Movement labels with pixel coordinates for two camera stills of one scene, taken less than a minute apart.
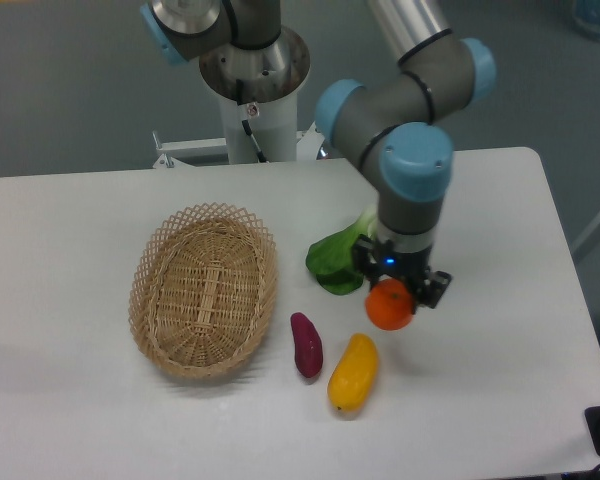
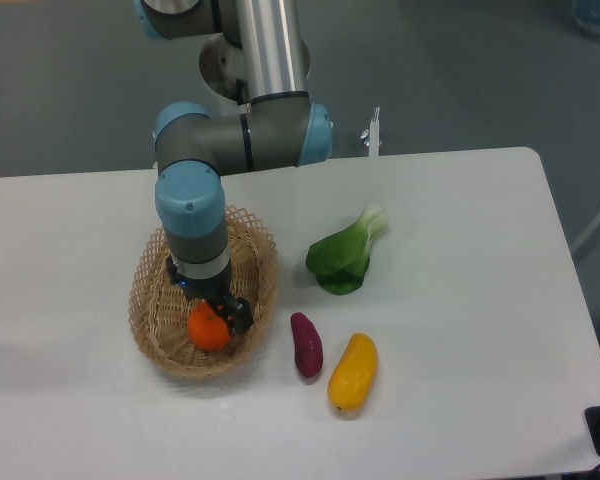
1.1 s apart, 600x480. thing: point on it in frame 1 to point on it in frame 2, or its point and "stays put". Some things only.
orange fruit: x=389 y=304 to x=206 y=328
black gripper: x=374 y=262 to x=216 y=290
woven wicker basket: x=203 y=289 stays put
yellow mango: x=352 y=379 stays put
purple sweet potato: x=308 y=345 stays put
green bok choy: x=332 y=258 stays put
